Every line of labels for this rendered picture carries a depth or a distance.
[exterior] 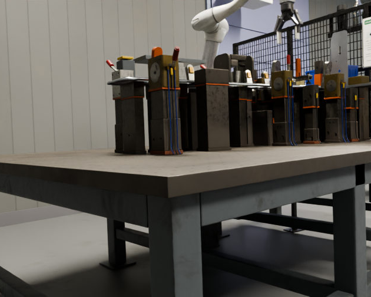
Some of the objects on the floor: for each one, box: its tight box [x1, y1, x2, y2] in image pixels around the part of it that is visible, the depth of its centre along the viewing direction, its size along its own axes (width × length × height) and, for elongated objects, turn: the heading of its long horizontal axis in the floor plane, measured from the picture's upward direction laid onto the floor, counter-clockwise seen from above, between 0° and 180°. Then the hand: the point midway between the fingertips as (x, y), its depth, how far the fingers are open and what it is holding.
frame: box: [0, 160, 371, 297], centre depth 219 cm, size 256×161×66 cm
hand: (288, 39), depth 237 cm, fingers open, 13 cm apart
